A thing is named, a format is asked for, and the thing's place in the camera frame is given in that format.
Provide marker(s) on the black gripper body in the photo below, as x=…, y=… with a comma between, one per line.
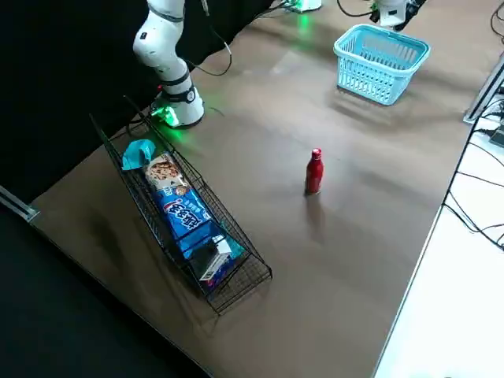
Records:
x=411, y=10

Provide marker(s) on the red cola bottle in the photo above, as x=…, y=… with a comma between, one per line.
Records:
x=313, y=175

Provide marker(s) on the blue plastic basket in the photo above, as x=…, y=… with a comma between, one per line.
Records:
x=370, y=60

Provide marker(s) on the teal snack packet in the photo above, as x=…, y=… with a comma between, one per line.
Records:
x=136, y=153

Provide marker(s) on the blue cookie packet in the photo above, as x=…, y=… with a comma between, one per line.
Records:
x=181, y=214

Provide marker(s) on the white printed box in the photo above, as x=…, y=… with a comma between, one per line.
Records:
x=214, y=269

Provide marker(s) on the aluminium post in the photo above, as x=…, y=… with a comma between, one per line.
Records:
x=482, y=92

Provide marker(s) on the aluminium frame profile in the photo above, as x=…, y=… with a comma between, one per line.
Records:
x=19, y=204

